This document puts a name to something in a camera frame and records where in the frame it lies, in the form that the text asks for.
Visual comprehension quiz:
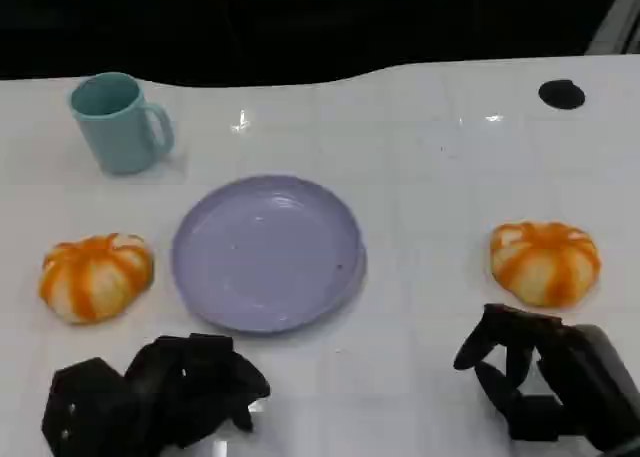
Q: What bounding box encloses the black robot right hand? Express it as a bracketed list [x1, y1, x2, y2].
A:
[452, 303, 640, 452]

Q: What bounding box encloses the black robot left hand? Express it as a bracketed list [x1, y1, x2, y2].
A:
[123, 332, 272, 449]

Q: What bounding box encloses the orange and white bread roll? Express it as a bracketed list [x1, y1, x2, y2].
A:
[489, 220, 602, 309]
[38, 232, 155, 326]

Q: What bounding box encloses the lilac plate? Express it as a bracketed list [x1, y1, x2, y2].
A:
[172, 174, 368, 336]

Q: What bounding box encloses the pale green mug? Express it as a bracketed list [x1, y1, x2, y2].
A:
[68, 72, 176, 176]

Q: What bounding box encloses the black round table grommet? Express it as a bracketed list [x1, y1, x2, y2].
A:
[538, 79, 586, 111]

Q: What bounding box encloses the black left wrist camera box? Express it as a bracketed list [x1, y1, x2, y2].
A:
[41, 357, 151, 457]

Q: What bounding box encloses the grey metal frame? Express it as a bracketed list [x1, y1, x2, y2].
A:
[582, 0, 640, 56]

